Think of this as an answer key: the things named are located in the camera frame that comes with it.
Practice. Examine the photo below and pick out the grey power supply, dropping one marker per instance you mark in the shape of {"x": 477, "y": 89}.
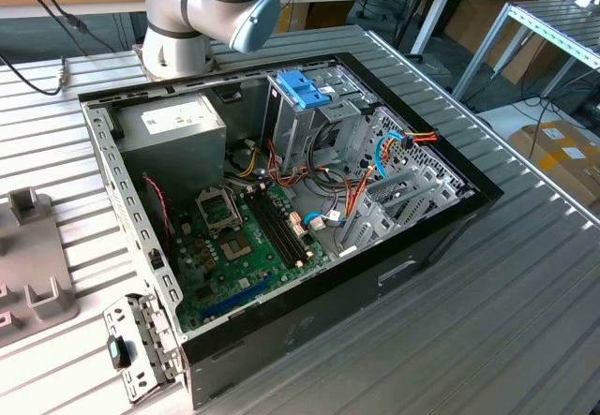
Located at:
{"x": 173, "y": 152}

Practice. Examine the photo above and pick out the blue expansion slot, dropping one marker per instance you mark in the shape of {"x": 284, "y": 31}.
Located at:
{"x": 239, "y": 295}

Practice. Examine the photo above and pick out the silver expansion bracket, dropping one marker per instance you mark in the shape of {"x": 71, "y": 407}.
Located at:
{"x": 140, "y": 340}

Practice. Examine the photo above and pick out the CPU socket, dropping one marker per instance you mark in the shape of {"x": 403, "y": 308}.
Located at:
{"x": 236, "y": 248}

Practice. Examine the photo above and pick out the green motherboard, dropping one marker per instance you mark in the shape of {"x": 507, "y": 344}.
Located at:
{"x": 225, "y": 288}

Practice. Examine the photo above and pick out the black stand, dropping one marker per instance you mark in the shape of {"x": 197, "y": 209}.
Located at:
{"x": 412, "y": 12}

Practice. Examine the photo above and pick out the metal drive cage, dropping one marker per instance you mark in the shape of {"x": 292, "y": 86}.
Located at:
{"x": 290, "y": 134}

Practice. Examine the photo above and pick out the black RAM slot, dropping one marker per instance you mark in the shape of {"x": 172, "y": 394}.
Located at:
{"x": 288, "y": 223}
{"x": 274, "y": 232}

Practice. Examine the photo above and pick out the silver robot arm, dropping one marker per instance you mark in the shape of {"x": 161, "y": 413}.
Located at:
{"x": 178, "y": 3}

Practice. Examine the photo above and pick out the labelled cardboard box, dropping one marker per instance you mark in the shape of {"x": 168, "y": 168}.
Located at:
{"x": 553, "y": 162}

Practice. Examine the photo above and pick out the black latch blue mark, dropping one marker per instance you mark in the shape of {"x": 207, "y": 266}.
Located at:
{"x": 119, "y": 351}

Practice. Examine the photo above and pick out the blue plastic drive latch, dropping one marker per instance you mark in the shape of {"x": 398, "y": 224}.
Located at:
{"x": 300, "y": 89}

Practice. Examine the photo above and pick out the metal disk bay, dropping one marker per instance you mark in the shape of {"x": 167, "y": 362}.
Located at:
{"x": 375, "y": 213}

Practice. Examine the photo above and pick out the black PC case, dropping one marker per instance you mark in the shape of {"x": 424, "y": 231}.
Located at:
{"x": 328, "y": 321}

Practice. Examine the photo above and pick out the grey parts rack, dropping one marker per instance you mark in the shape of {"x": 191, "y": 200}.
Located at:
{"x": 33, "y": 256}

